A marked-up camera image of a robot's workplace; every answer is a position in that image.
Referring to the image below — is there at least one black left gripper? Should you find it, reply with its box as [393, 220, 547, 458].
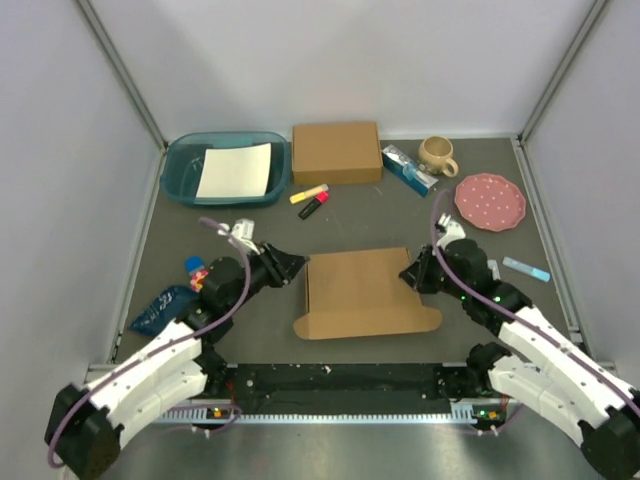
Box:
[226, 241, 310, 314]

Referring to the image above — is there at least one black pink highlighter pen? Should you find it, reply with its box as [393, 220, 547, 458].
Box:
[298, 191, 329, 220]

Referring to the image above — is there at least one blue toothbrush package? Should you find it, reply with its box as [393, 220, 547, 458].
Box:
[381, 145, 438, 197]

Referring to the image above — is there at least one closed brown cardboard box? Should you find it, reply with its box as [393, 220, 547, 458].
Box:
[292, 121, 383, 186]

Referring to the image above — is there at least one orange grey marker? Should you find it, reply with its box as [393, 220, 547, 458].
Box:
[487, 260, 501, 280]

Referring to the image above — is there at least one brown cardboard box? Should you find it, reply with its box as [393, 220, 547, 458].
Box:
[292, 121, 383, 186]
[293, 247, 442, 341]

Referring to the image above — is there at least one dark blue patterned pouch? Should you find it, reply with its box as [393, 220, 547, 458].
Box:
[128, 285, 198, 337]

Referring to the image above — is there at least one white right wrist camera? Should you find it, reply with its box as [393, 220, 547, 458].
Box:
[435, 213, 466, 250]

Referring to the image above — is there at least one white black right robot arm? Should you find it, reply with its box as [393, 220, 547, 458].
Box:
[399, 239, 639, 479]

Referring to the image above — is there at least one pink plush flower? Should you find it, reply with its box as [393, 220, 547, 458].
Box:
[190, 269, 209, 292]

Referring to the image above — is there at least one white paper sheet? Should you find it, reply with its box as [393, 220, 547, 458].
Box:
[195, 143, 272, 199]

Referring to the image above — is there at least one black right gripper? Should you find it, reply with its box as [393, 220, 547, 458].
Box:
[399, 244, 470, 300]

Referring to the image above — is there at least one yellow highlighter pen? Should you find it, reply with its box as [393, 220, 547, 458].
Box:
[289, 184, 329, 205]

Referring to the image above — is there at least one light blue marker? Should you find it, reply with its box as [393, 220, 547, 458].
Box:
[502, 257, 551, 283]

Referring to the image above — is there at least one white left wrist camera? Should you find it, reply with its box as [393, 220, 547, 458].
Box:
[218, 218, 259, 254]

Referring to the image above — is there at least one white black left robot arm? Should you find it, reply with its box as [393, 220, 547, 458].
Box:
[44, 242, 308, 479]

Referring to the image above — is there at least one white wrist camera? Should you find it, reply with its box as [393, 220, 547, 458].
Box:
[435, 213, 466, 250]
[218, 218, 259, 254]

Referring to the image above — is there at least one teal plastic bin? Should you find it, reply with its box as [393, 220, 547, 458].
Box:
[160, 131, 291, 207]

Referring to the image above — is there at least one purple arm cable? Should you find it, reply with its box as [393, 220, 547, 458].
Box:
[430, 187, 640, 436]
[45, 216, 251, 469]

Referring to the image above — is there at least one pink dotted plate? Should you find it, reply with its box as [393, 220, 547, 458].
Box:
[454, 173, 527, 233]

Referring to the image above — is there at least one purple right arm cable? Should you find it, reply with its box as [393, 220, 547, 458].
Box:
[430, 187, 640, 436]

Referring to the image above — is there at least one grey slotted cable duct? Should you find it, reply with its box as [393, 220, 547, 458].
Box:
[157, 403, 506, 426]

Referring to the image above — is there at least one beige ceramic mug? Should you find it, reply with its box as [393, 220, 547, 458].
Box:
[418, 136, 459, 178]

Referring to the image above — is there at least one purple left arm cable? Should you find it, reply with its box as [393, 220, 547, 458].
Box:
[45, 216, 251, 469]

